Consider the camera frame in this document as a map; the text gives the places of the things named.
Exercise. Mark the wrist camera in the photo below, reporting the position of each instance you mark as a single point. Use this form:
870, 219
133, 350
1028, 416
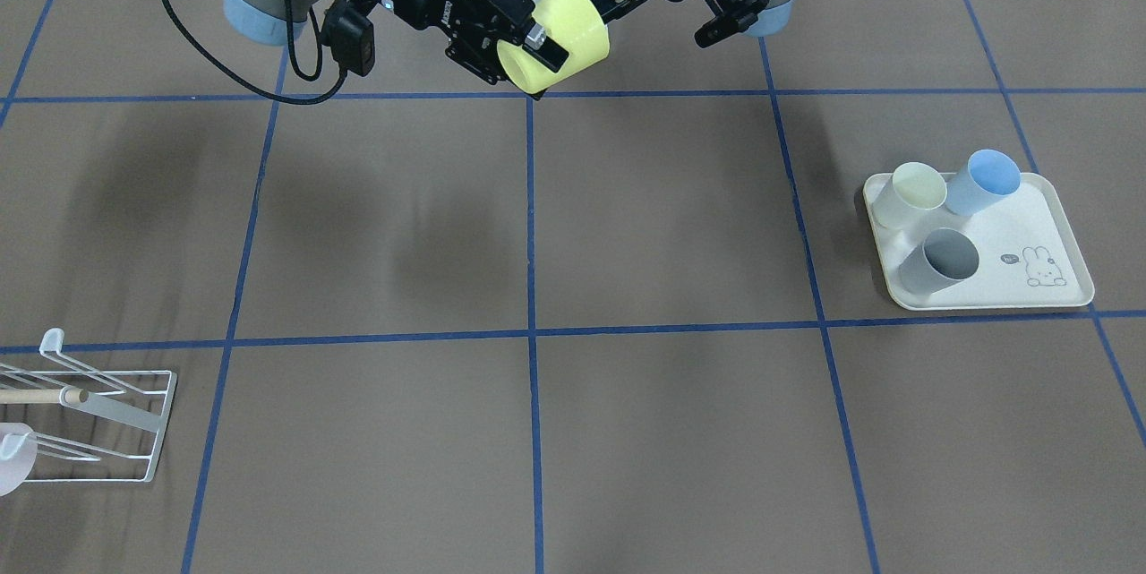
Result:
350, 39
730, 17

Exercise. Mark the yellow plastic cup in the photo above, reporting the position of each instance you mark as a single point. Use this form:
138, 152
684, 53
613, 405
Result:
576, 26

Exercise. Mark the pale green plastic cup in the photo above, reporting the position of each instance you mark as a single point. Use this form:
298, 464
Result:
912, 192

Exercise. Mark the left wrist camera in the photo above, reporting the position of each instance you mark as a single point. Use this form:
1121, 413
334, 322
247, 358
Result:
730, 17

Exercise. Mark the blue plastic cup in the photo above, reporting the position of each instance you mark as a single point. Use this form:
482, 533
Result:
988, 177

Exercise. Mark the white wire cup rack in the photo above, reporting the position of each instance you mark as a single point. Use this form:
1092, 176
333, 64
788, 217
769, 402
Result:
95, 425

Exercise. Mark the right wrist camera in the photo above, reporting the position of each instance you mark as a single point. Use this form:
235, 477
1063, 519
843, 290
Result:
350, 39

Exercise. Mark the cream plastic tray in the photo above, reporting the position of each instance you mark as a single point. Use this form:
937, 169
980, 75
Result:
1028, 255

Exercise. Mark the grey plastic cup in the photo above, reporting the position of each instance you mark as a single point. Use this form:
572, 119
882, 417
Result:
944, 258

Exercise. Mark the pink plastic cup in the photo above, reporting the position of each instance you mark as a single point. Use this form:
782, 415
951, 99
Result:
19, 450

